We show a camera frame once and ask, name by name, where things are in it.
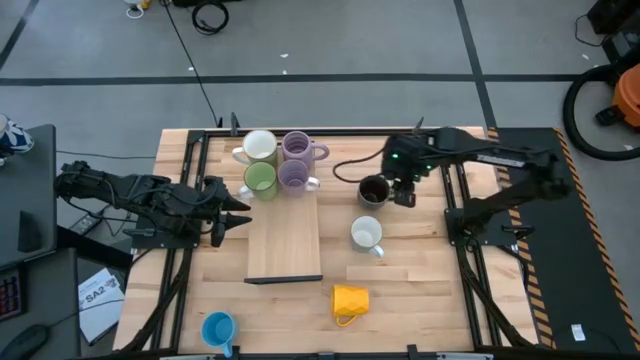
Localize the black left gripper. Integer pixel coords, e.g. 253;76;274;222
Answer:
199;174;253;249

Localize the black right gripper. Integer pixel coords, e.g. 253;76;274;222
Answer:
382;135;437;209

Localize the dark speckled mug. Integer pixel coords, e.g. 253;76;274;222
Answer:
356;174;393;210

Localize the green ribbed mug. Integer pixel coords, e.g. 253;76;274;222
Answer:
237;160;279;202

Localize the lavender mug white handle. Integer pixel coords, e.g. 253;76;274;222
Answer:
277;158;321;199

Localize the white mug back row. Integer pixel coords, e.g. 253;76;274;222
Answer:
231;128;279;167

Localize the blue mug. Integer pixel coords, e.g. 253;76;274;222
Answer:
200;311;237;359

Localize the yellow faceted mug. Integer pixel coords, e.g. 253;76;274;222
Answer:
330;284;371;329

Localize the wooden tray board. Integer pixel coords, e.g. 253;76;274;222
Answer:
243;134;324;285

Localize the black power adapter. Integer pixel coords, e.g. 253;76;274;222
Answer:
68;211;104;236

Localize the white printed paper sheet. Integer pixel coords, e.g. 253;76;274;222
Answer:
77;267;126;346

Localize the black wedge-shaped object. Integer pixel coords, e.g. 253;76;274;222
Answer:
18;209;44;254

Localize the dark grey desk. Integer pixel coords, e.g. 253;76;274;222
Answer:
0;247;81;360

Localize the grey side desk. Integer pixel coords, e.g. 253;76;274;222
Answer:
0;123;57;269

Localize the black hazard-striped floor mat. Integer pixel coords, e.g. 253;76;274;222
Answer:
487;127;640;354

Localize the white blue shoe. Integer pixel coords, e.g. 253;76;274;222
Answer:
0;113;35;160

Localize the backlit keyboard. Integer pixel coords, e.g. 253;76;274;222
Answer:
0;268;26;322

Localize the black computer mouse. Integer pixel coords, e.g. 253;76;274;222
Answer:
0;324;51;360

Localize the orange shop vacuum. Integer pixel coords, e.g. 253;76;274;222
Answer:
594;63;640;129

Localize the black equipment case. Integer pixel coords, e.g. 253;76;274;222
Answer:
587;0;640;64

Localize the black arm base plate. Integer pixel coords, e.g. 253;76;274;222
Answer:
130;209;204;250
444;207;519;247

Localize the black floor cable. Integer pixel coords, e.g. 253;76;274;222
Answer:
160;0;222;127

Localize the black aluminium table frame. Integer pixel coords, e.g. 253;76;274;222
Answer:
114;127;544;360

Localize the orange vacuum with hose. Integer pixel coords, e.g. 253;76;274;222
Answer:
562;63;640;162

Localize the black coiled cable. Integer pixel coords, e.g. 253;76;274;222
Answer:
191;0;231;36

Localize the white cord loop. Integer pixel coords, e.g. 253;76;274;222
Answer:
122;0;151;20

